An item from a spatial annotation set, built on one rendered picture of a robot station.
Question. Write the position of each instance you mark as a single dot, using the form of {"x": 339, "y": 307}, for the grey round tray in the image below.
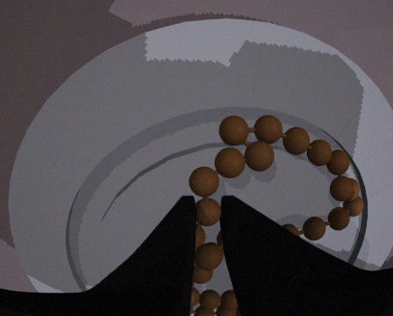
{"x": 111, "y": 151}

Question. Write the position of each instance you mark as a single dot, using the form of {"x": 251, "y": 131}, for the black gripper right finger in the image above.
{"x": 276, "y": 273}

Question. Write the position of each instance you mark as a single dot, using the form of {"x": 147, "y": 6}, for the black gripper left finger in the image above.
{"x": 156, "y": 280}

